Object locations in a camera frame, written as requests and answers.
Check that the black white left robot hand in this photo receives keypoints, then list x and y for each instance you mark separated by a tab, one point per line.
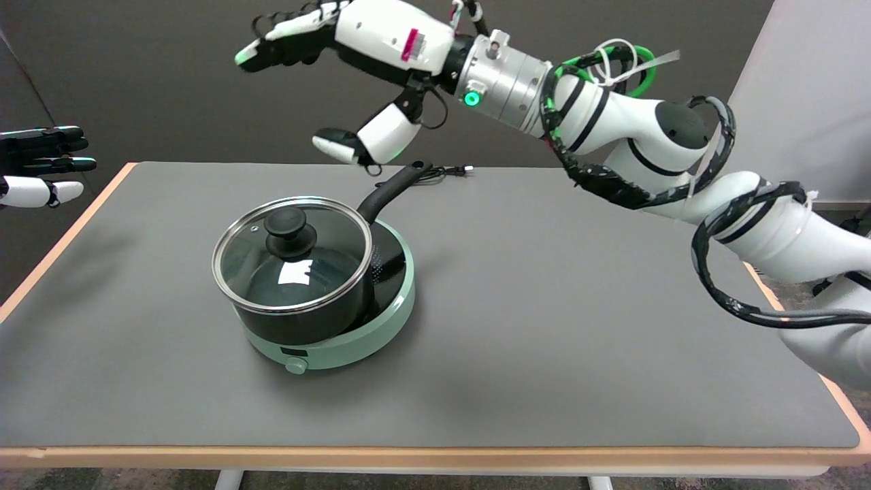
27	190

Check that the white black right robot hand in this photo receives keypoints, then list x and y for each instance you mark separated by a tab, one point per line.
388	37

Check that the glass pot lid black knob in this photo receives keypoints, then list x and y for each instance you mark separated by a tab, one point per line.
292	258

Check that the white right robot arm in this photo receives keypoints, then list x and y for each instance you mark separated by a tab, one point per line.
680	156

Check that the mint green induction cooker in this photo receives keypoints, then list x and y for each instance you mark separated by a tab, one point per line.
371	327

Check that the white table leg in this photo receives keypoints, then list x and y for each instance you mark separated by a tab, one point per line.
600	483
228	480

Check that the dark wheeled chair base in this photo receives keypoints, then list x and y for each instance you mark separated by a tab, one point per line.
859	221

